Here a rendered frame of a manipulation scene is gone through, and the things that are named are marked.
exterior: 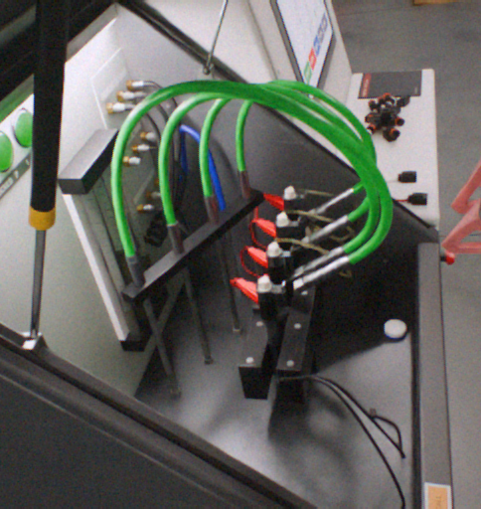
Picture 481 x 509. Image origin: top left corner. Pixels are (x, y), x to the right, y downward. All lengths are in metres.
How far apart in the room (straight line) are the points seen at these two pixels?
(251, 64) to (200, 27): 0.11
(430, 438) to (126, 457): 0.44
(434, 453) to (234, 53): 0.70
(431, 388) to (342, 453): 0.18
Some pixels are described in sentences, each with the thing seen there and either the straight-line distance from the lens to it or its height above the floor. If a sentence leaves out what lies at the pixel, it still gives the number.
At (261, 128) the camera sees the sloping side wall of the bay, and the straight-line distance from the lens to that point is 1.10.
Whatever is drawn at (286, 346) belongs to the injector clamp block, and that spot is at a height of 0.98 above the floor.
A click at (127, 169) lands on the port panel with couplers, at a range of 1.09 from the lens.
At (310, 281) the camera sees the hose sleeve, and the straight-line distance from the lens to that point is 0.86.
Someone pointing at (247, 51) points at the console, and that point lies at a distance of 1.09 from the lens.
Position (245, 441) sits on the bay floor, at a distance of 1.06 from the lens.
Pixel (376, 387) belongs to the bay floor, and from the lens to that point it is 1.11.
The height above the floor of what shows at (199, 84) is 1.42.
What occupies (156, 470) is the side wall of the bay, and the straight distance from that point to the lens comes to 0.64.
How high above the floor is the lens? 1.69
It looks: 37 degrees down
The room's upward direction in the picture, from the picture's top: 11 degrees counter-clockwise
